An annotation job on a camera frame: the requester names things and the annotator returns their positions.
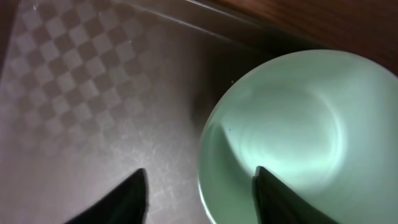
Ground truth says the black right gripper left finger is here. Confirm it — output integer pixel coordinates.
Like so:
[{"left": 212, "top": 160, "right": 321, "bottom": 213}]
[{"left": 66, "top": 168, "right": 149, "bottom": 224}]

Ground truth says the brown serving tray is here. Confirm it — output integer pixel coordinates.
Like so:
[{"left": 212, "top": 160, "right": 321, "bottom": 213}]
[{"left": 1, "top": 0, "right": 313, "bottom": 223}]

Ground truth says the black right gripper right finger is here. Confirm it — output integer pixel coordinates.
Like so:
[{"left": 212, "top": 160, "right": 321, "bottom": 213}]
[{"left": 252, "top": 166, "right": 336, "bottom": 224}]

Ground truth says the mint green bowl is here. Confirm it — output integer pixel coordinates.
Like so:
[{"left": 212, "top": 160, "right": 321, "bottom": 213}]
[{"left": 198, "top": 50, "right": 397, "bottom": 223}]

